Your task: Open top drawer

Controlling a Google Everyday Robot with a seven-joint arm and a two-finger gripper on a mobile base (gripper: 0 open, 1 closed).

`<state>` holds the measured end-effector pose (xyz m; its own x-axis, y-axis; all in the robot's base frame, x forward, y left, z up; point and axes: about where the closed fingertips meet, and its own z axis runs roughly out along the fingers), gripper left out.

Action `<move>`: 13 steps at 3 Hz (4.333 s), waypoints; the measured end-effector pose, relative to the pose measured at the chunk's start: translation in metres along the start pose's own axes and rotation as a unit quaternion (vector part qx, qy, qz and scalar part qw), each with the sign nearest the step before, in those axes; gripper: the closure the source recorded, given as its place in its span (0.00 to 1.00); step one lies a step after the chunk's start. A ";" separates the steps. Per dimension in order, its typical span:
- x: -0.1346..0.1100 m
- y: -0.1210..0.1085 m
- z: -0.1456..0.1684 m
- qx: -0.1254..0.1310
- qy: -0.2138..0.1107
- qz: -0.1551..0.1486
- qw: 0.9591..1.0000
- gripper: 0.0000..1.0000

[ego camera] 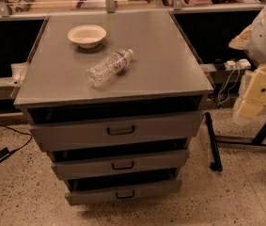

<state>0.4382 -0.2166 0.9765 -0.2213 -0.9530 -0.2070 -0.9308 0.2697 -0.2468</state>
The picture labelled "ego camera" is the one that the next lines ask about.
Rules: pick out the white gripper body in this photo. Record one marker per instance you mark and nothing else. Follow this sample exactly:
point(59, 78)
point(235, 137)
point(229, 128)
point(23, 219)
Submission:
point(256, 91)

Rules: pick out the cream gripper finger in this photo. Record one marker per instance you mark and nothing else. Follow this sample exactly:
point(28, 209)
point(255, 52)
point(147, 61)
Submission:
point(248, 109)
point(241, 41)

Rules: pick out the grey top drawer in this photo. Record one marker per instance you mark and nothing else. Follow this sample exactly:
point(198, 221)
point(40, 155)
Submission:
point(74, 135)

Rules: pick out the grey drawer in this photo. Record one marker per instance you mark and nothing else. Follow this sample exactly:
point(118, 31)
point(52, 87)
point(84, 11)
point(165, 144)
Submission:
point(105, 166)
point(74, 135)
point(118, 193)

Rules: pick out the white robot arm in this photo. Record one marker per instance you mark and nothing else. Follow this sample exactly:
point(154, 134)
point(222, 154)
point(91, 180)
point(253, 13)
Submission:
point(253, 40)

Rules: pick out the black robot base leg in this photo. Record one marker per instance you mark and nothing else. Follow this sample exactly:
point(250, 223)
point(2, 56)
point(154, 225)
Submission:
point(216, 165)

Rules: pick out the grey drawer cabinet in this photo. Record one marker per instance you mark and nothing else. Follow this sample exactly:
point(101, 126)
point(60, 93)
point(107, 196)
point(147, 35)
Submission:
point(114, 100)

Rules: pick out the grey bottom drawer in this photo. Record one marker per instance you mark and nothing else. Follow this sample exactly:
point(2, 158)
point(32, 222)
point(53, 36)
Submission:
point(118, 193)

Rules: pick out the grey middle drawer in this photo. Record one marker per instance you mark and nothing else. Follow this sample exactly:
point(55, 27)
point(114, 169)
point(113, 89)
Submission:
point(105, 166)

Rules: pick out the clear plastic water bottle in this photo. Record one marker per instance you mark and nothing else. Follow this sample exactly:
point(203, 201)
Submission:
point(111, 65)

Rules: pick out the white paper bowl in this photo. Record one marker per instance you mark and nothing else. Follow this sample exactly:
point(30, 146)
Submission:
point(87, 36)

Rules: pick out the dark tool on shelf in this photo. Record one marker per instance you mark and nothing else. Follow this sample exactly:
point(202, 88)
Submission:
point(24, 5)

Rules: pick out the grey metal rail bracket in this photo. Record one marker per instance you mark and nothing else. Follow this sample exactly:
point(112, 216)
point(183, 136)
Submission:
point(8, 84)

